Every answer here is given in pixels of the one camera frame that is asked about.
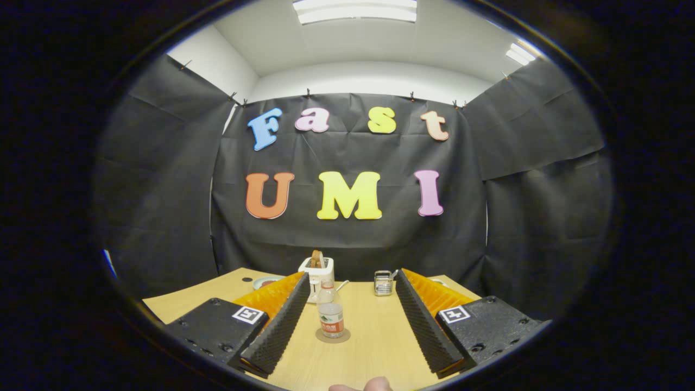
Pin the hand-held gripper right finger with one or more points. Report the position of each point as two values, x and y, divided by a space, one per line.
421 326

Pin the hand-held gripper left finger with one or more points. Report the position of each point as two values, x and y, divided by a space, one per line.
282 326

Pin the round brown coaster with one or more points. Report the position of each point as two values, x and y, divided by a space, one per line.
321 338

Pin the clear plastic juice bottle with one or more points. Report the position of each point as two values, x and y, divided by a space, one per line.
330 320

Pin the wooden table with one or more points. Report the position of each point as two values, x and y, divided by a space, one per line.
374 336

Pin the pale green plate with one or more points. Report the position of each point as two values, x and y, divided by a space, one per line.
258 285

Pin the white toaster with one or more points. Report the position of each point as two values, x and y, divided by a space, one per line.
321 271

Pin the toast slice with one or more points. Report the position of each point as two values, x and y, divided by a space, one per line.
317 258

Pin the small ceiling light panel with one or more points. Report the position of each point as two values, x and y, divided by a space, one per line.
519 54

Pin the large ceiling light panel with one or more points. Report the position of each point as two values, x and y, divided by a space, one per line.
355 11

